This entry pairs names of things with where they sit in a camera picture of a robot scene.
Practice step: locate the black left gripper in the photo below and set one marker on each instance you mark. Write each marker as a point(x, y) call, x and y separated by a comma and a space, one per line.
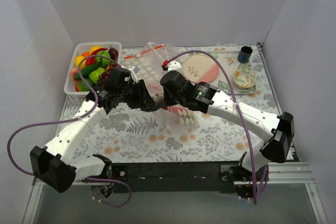
point(143, 94)

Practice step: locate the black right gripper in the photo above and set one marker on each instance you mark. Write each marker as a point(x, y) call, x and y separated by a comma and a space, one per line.
point(168, 94)

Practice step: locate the orange carrot toy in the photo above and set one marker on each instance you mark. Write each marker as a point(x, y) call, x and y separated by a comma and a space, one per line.
point(154, 89)

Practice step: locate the dotted zip top bag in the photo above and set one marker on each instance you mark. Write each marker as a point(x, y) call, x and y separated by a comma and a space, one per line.
point(173, 117)

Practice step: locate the dotted zip bag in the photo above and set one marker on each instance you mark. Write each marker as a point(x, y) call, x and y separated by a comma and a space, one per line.
point(173, 117)
point(149, 64)

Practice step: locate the dark purple plum toy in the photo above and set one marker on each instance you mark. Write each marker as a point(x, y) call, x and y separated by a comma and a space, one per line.
point(114, 54)

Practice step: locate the green lime toy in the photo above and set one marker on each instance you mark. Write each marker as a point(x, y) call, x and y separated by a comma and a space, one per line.
point(94, 76)

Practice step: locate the red chili pepper toy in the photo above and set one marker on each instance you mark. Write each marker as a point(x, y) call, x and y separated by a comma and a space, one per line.
point(91, 59)

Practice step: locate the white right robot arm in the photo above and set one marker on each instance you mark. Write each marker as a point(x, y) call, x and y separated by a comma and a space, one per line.
point(275, 131)

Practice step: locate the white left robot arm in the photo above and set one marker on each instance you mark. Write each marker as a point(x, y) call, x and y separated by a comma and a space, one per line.
point(53, 163)

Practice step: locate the pink beige round plate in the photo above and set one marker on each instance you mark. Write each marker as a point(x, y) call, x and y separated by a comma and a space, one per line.
point(200, 68)

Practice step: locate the floral tablecloth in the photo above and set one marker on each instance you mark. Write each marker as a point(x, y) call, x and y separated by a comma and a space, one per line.
point(134, 136)

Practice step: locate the purple grape bunch toy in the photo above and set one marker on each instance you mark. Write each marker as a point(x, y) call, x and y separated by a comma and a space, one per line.
point(104, 75)

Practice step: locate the green watermelon ball toy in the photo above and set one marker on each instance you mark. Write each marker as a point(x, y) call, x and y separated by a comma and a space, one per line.
point(102, 58)

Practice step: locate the floral patterned bowl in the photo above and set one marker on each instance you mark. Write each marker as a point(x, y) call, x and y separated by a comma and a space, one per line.
point(245, 78)

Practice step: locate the green orange mango toy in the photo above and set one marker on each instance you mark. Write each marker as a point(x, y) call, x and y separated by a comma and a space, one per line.
point(80, 85)

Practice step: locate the green cucumber toy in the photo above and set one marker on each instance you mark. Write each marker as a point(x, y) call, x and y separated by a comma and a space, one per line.
point(85, 72)

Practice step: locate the dark blue cup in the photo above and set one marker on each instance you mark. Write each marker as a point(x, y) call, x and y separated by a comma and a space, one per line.
point(244, 54)

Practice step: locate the white plastic fruit basket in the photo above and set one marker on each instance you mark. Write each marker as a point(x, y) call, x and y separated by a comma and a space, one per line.
point(69, 87)

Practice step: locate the small orange tangerine toy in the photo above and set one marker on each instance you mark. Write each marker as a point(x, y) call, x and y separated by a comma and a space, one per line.
point(85, 54)

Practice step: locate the pink peach toy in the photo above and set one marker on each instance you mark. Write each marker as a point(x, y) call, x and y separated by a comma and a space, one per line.
point(74, 73)

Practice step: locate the yellow lemon toy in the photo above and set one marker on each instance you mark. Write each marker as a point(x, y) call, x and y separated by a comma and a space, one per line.
point(77, 60)

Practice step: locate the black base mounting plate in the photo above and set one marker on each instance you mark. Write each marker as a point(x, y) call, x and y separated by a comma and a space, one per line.
point(222, 177)

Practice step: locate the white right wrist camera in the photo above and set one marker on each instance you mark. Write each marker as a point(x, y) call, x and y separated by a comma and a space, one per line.
point(171, 66)

